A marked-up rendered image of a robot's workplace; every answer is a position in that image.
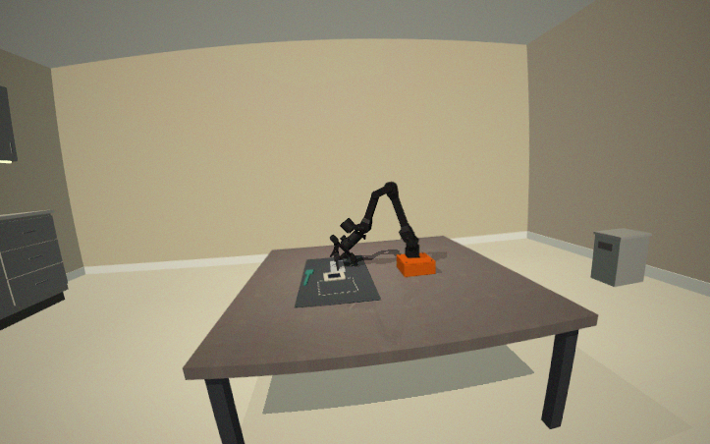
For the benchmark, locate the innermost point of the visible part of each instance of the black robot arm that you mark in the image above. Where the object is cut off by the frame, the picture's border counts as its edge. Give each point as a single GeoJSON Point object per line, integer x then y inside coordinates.
{"type": "Point", "coordinates": [406, 232]}

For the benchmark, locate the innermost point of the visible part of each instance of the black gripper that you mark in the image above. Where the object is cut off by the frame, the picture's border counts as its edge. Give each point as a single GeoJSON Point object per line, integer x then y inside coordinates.
{"type": "Point", "coordinates": [347, 244]}

